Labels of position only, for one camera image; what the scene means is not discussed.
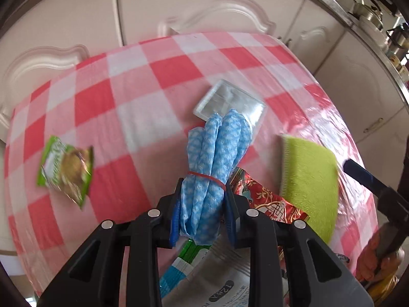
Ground person right hand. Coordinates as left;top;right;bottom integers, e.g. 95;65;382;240
356;230;405;282

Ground red white checkered tablecloth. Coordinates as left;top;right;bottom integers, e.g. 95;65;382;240
4;32;361;294

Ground red patterned wrapper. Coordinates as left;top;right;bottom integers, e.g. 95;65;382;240
230;168;309;224

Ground green blue white wrapper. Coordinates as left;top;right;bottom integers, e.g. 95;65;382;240
160;239;210;298

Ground green cleaning cloth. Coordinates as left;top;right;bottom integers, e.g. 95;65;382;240
280;135;338;243

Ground green snack packet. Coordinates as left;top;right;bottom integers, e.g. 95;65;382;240
37;135;94;207

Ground white wet wipes pack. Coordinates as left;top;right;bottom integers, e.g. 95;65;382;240
162;235;250;306

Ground blue white cloth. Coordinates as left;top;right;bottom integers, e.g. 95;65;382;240
179;109;252;245

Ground steel kettle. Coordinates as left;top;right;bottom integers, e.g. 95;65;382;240
350;0;384;31

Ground white cabinet doors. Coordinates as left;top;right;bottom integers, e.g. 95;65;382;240
0;0;409;257

